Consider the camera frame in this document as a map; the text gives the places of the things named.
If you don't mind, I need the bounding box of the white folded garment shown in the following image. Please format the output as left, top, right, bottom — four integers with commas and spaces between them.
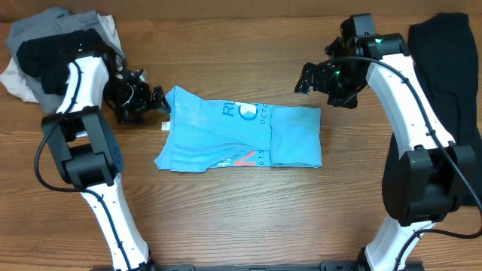
0, 14, 124, 103

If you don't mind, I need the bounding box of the black garment at right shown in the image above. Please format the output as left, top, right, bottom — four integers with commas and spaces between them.
381, 12, 482, 207

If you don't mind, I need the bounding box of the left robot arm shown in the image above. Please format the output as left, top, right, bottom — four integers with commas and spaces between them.
38, 45, 171, 270

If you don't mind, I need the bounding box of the grey folded garment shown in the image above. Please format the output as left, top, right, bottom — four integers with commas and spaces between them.
5, 5, 127, 115

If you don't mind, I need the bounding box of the light blue t-shirt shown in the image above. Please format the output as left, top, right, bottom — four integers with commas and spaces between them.
154, 86, 322, 172

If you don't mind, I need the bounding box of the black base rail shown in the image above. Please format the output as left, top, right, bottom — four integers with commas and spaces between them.
135, 261, 370, 271

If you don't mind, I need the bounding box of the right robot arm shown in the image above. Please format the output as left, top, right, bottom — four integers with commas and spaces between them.
294, 13, 475, 271

